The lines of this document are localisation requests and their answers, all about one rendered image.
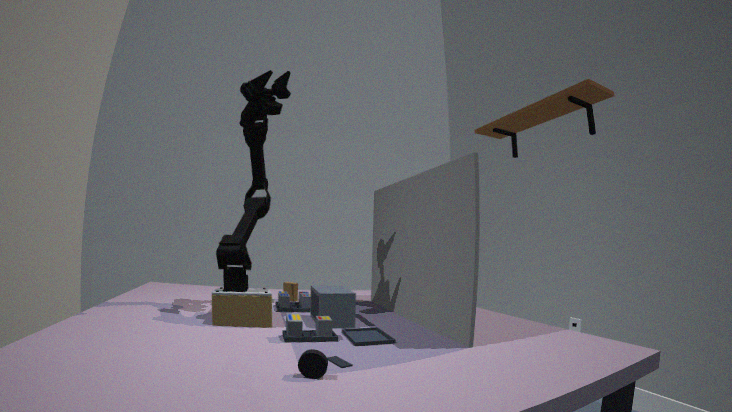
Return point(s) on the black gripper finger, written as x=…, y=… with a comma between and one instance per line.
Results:
x=258, y=83
x=282, y=82

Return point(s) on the black ball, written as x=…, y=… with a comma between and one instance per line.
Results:
x=313, y=364

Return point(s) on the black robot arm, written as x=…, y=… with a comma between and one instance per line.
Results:
x=232, y=249

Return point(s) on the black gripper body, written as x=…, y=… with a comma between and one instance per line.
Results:
x=268, y=94

